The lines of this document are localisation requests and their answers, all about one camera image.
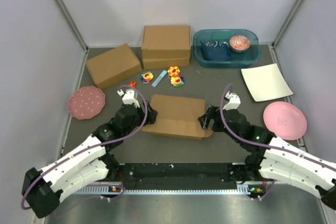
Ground pink dotted plate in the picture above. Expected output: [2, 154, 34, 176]
[68, 86, 106, 120]

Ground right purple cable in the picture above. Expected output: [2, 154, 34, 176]
[219, 83, 336, 201]

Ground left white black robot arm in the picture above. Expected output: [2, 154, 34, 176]
[21, 101, 158, 218]

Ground purple cable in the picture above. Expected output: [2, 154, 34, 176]
[20, 84, 148, 210]
[219, 83, 336, 201]

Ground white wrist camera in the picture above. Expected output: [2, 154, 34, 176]
[223, 92, 241, 111]
[117, 89, 140, 108]

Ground bottom stacked cardboard box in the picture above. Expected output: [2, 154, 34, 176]
[142, 57, 190, 69]

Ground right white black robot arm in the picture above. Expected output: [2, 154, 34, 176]
[198, 106, 335, 209]

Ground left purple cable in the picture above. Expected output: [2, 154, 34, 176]
[20, 84, 148, 210]

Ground brown cardboard box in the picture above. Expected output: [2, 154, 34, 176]
[142, 94, 213, 140]

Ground teal plastic bin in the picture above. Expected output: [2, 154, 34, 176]
[192, 29, 262, 69]

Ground white square plate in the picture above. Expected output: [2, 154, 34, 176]
[241, 63, 293, 102]

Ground red glitter leaf charm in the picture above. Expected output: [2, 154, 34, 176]
[129, 81, 137, 88]

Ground red white patterned bowl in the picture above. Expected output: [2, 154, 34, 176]
[229, 35, 250, 52]

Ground small folded cardboard box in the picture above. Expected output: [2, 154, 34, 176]
[86, 44, 142, 89]

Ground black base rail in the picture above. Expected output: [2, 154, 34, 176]
[119, 163, 249, 190]

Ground top stacked cardboard box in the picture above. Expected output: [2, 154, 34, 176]
[141, 25, 191, 59]

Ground orange yellow flower plush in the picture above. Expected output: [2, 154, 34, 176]
[167, 66, 181, 78]

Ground dark blue patterned bowl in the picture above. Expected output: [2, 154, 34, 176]
[201, 40, 232, 61]

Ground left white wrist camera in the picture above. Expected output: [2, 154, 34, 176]
[117, 89, 140, 108]

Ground rainbow flower plush green petals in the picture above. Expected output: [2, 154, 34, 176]
[170, 76, 184, 88]

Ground blue highlighter pen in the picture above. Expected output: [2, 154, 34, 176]
[152, 70, 167, 88]

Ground stacked cardboard box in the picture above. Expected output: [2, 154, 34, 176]
[142, 57, 190, 69]
[141, 25, 191, 59]

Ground plain pink plate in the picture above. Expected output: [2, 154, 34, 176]
[263, 101, 307, 141]

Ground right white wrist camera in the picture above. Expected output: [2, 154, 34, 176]
[223, 92, 241, 111]

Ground rainbow flower plush dark petals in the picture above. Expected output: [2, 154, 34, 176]
[140, 71, 154, 83]

